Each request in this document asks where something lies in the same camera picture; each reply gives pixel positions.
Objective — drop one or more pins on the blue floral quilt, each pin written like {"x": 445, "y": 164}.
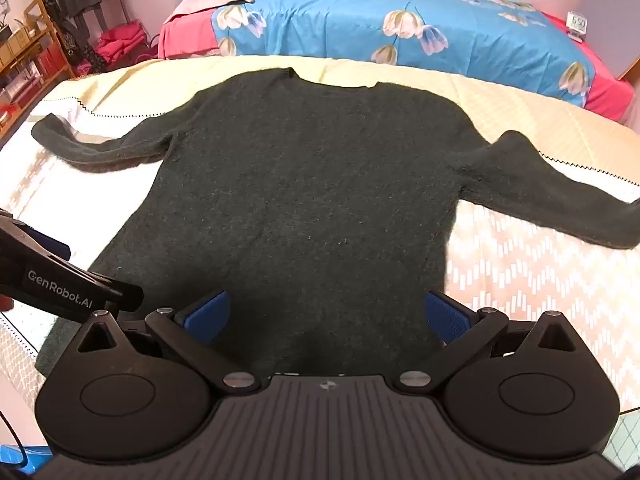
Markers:
{"x": 325, "y": 25}

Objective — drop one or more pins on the white digital clock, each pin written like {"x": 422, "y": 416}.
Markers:
{"x": 577, "y": 22}

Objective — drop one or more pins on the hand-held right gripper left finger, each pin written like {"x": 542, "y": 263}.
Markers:
{"x": 207, "y": 311}

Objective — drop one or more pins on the yellow patterned blanket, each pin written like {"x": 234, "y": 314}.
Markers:
{"x": 525, "y": 260}

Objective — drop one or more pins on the red clothes pile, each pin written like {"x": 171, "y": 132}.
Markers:
{"x": 120, "y": 40}

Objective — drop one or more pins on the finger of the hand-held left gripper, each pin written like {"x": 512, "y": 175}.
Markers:
{"x": 125, "y": 297}

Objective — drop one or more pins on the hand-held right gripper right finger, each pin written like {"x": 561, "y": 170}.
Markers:
{"x": 446, "y": 312}

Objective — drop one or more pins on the grey board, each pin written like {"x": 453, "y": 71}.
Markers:
{"x": 615, "y": 20}

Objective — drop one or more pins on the dark green sweater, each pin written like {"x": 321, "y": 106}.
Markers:
{"x": 300, "y": 185}

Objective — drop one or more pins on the wooden shelf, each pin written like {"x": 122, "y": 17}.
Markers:
{"x": 47, "y": 55}

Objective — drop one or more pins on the teal grid mat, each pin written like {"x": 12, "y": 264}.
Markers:
{"x": 625, "y": 437}

